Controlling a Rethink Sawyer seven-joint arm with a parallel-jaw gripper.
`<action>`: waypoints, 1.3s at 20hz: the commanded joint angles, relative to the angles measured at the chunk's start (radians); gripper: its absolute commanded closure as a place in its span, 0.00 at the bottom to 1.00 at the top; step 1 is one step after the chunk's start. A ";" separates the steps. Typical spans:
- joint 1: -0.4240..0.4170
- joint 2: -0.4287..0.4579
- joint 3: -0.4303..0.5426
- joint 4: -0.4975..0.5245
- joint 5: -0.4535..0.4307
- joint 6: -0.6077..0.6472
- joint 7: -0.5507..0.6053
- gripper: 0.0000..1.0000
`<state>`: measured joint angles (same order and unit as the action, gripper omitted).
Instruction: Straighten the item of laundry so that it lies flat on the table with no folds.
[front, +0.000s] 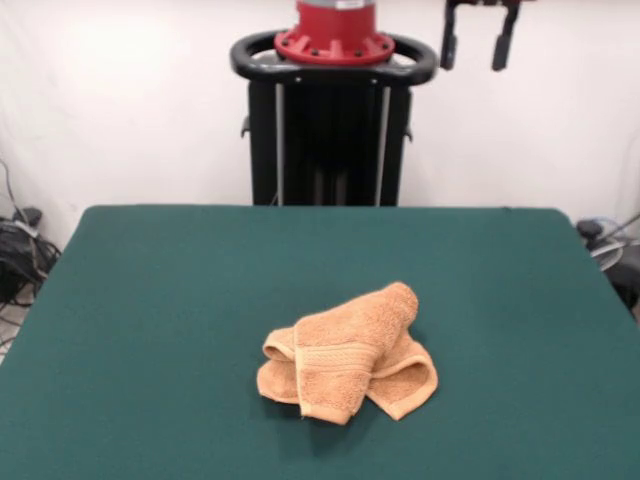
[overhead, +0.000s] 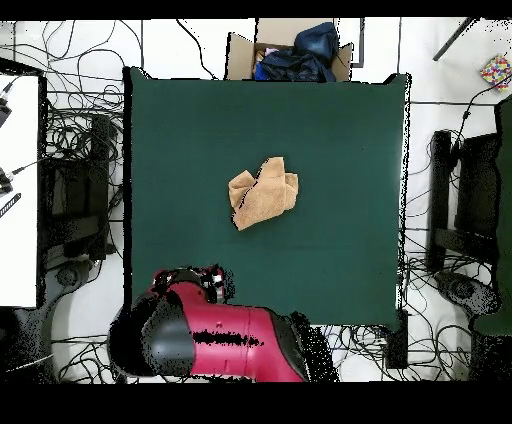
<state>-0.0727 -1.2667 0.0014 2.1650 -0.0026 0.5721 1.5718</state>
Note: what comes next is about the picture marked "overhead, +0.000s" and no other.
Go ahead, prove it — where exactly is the tan terry towel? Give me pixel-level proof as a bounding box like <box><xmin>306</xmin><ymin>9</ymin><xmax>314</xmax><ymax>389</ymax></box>
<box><xmin>227</xmin><ymin>156</ymin><xmax>300</xmax><ymax>232</ymax></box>

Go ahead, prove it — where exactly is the multicoloured patterned item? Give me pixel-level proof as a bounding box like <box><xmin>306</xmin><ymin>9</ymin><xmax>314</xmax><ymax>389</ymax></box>
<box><xmin>479</xmin><ymin>53</ymin><xmax>512</xmax><ymax>92</ymax></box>

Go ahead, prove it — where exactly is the dark green table cloth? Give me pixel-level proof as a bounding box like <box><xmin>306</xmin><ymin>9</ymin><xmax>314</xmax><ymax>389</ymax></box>
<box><xmin>123</xmin><ymin>66</ymin><xmax>412</xmax><ymax>327</ymax></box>

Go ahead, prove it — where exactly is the brown cardboard box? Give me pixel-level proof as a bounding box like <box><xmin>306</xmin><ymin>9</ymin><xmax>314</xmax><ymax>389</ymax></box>
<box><xmin>225</xmin><ymin>17</ymin><xmax>354</xmax><ymax>83</ymax></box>

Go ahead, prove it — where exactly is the dark blue clothing pile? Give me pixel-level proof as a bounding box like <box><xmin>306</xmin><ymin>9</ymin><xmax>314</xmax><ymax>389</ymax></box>
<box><xmin>252</xmin><ymin>21</ymin><xmax>340</xmax><ymax>83</ymax></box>

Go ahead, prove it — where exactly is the grey round stand base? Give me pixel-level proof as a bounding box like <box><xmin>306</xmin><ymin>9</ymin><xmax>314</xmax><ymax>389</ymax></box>
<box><xmin>43</xmin><ymin>259</ymin><xmax>97</xmax><ymax>305</ymax></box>
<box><xmin>433</xmin><ymin>269</ymin><xmax>501</xmax><ymax>317</ymax></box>

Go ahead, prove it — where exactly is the white desk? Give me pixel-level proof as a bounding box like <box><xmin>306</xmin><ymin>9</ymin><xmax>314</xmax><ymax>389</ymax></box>
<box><xmin>0</xmin><ymin>73</ymin><xmax>41</xmax><ymax>309</ymax></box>

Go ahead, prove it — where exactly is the dark slanted rod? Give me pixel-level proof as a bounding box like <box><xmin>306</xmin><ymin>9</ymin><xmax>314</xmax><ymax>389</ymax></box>
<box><xmin>432</xmin><ymin>17</ymin><xmax>477</xmax><ymax>62</ymax></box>

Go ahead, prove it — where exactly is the black device on desk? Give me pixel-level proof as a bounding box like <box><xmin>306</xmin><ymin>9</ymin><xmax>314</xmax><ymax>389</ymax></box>
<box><xmin>0</xmin><ymin>95</ymin><xmax>13</xmax><ymax>129</ymax></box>

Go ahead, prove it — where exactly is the black cable tangle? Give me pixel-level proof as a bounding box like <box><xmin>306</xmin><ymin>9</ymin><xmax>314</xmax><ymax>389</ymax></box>
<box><xmin>399</xmin><ymin>223</ymin><xmax>497</xmax><ymax>289</ymax></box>
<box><xmin>51</xmin><ymin>335</ymin><xmax>117</xmax><ymax>383</ymax></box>
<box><xmin>39</xmin><ymin>19</ymin><xmax>126</xmax><ymax>161</ymax></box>

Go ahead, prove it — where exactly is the black frame stand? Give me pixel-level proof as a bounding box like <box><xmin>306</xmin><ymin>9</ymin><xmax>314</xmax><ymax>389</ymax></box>
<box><xmin>425</xmin><ymin>129</ymin><xmax>501</xmax><ymax>273</ymax></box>
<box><xmin>39</xmin><ymin>113</ymin><xmax>117</xmax><ymax>261</ymax></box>

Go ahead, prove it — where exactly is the dark rectangular frame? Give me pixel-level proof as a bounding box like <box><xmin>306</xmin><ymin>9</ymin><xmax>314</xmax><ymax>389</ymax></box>
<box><xmin>350</xmin><ymin>17</ymin><xmax>366</xmax><ymax>68</ymax></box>

